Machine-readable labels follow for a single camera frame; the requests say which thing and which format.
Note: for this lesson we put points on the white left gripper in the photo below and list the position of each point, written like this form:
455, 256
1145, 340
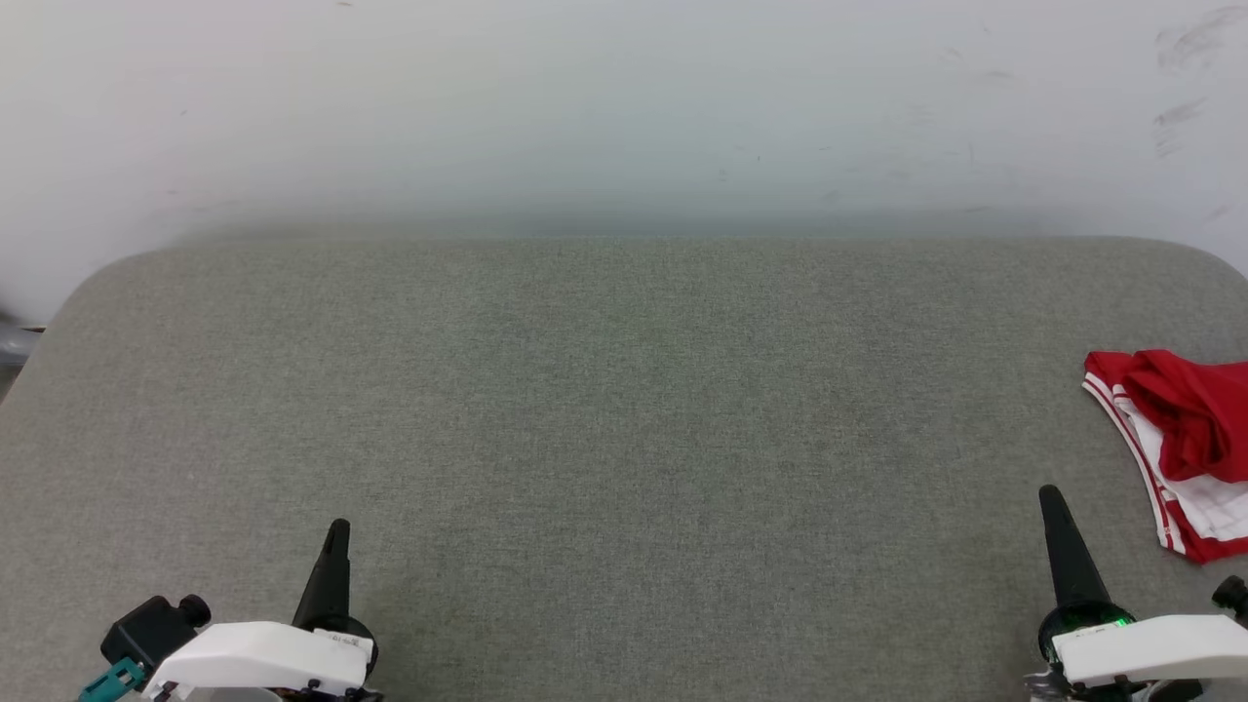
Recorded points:
263, 658

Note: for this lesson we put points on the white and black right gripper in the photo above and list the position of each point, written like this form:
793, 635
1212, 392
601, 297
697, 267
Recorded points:
1141, 648

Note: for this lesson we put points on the red garment with white trim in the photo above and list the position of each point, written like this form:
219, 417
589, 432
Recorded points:
1189, 409

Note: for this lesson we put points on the teal connector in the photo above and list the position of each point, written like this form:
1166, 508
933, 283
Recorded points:
112, 680

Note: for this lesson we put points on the grey fabric sofa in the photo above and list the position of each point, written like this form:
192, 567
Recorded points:
624, 439

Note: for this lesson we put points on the grey blurry object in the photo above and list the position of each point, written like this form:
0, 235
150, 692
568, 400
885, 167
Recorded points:
15, 343

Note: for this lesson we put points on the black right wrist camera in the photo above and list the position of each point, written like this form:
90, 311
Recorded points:
1230, 593

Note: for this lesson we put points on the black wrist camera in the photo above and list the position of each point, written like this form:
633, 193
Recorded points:
146, 629
1230, 593

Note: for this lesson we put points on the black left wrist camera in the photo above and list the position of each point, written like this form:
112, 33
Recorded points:
146, 629

